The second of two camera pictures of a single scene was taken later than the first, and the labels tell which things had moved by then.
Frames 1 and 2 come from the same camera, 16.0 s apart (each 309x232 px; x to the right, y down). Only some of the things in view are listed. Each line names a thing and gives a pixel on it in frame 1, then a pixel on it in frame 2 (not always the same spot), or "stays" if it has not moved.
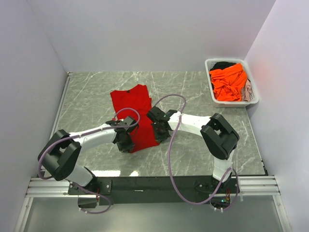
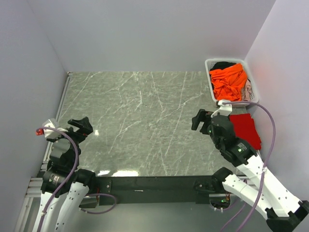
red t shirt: x=135 y=102 → x=245 y=128
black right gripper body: x=160 y=135 → x=217 y=144
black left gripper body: x=126 y=144 → x=76 y=136
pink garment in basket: x=246 y=91 stays
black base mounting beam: x=155 y=189 stays
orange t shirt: x=228 y=82 stays
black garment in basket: x=221 y=65 stays
